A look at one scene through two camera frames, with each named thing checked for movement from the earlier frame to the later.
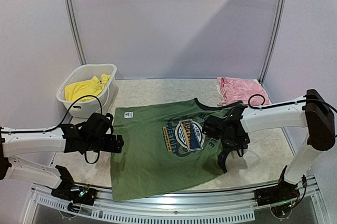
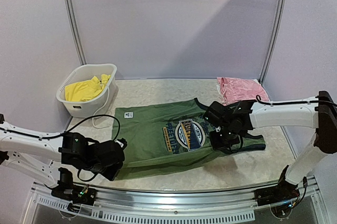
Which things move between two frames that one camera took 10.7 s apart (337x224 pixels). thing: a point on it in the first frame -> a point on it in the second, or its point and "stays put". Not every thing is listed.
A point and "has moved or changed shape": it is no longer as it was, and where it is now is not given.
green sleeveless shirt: x=165 y=149 has moved or changed shape
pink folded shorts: x=237 y=90 stays put
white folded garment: x=255 y=80 stays put
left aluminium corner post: x=71 y=17 stays put
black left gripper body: x=96 y=144 -> x=108 y=174
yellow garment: x=74 y=91 stays put
